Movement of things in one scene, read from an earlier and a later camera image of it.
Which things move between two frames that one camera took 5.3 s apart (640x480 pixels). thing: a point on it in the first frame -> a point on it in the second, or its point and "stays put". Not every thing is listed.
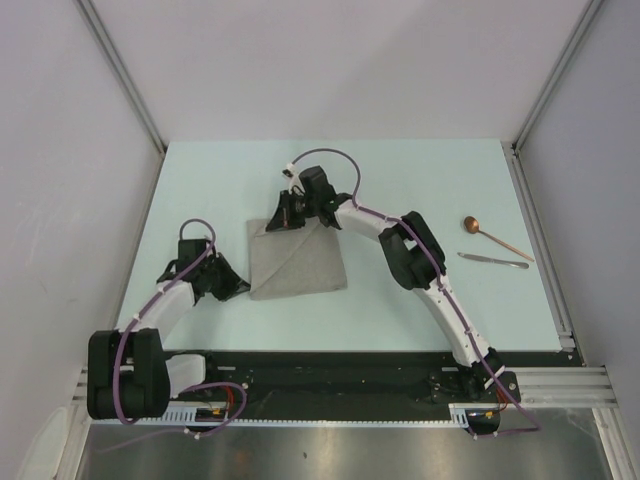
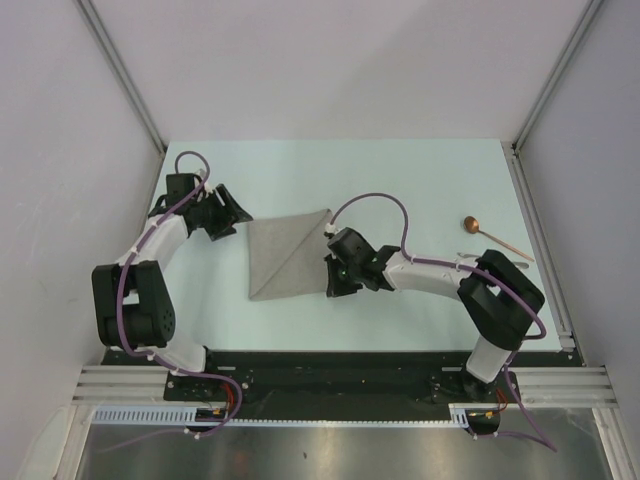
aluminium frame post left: x=123 y=70 stays put
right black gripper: x=284 y=218 -> x=335 y=288
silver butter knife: x=515 y=264 stays put
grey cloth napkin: x=293 y=260 stays put
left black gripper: x=234 y=285 -> x=228 y=215
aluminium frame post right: x=559 y=68 stays put
